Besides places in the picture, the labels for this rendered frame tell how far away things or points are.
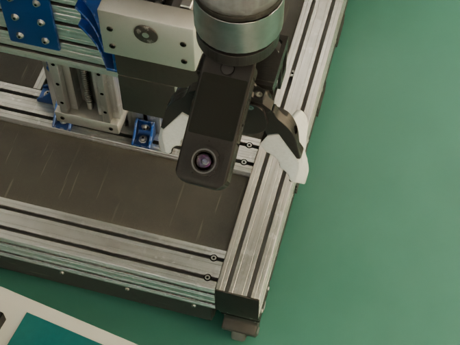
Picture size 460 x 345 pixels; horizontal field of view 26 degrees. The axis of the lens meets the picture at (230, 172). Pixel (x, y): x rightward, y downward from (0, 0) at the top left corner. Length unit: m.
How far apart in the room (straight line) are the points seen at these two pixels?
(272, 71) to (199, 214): 1.19
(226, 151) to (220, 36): 0.10
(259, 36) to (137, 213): 1.30
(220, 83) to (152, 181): 1.27
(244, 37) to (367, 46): 1.82
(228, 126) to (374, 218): 1.50
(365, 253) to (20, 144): 0.80
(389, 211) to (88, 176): 0.70
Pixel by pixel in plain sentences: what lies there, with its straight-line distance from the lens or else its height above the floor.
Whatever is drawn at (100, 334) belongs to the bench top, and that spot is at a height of 0.75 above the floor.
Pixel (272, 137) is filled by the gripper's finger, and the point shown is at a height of 1.24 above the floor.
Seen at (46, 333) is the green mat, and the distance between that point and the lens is 1.37.
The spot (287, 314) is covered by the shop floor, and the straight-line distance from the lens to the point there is 2.19.
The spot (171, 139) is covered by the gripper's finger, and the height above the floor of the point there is 1.20.
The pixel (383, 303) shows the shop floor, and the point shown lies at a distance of 2.22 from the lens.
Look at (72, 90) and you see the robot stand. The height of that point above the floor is 0.42.
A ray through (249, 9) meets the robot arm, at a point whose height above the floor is 1.41.
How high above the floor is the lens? 1.99
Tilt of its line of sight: 57 degrees down
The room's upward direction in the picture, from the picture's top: straight up
